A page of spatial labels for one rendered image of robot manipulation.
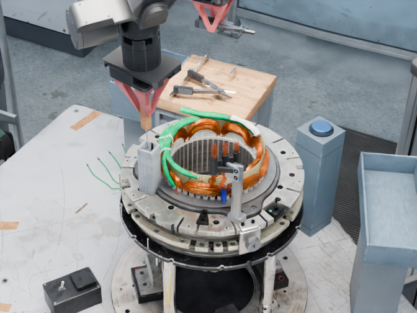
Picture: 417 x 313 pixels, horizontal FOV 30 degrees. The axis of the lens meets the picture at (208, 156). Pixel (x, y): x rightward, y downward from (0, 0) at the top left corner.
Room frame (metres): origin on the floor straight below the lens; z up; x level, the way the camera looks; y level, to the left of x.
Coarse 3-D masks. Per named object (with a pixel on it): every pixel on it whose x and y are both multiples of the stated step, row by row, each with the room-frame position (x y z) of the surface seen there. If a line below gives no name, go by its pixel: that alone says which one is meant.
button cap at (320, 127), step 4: (316, 120) 1.28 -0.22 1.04; (320, 120) 1.28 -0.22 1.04; (324, 120) 1.28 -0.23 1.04; (312, 124) 1.27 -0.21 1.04; (316, 124) 1.26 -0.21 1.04; (320, 124) 1.26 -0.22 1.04; (324, 124) 1.26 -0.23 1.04; (328, 124) 1.27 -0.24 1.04; (312, 128) 1.26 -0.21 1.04; (316, 128) 1.25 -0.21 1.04; (320, 128) 1.25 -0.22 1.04; (324, 128) 1.25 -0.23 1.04; (328, 128) 1.25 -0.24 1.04; (316, 132) 1.25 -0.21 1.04; (320, 132) 1.24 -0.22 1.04; (324, 132) 1.24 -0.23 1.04; (328, 132) 1.25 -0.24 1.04
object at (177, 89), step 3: (174, 87) 1.31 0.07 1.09; (177, 87) 1.31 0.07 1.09; (180, 87) 1.31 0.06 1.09; (183, 87) 1.31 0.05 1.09; (186, 87) 1.31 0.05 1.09; (189, 87) 1.31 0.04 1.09; (192, 87) 1.31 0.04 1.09; (174, 90) 1.31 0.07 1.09; (177, 90) 1.31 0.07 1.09; (180, 90) 1.31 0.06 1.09; (183, 90) 1.31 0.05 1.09; (186, 90) 1.31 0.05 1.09; (189, 90) 1.31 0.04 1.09; (192, 90) 1.31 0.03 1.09; (177, 93) 1.31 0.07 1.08; (180, 93) 1.31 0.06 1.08; (183, 93) 1.31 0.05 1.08; (186, 93) 1.31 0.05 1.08; (189, 93) 1.31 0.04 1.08
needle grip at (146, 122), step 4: (140, 104) 0.99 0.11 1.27; (140, 108) 0.99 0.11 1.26; (140, 112) 0.99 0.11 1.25; (144, 112) 0.99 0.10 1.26; (140, 116) 0.99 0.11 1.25; (144, 116) 0.99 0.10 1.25; (144, 120) 0.99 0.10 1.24; (148, 120) 0.99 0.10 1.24; (144, 124) 0.99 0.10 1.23; (148, 124) 0.99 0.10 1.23; (144, 128) 0.99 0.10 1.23; (148, 128) 0.99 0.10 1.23
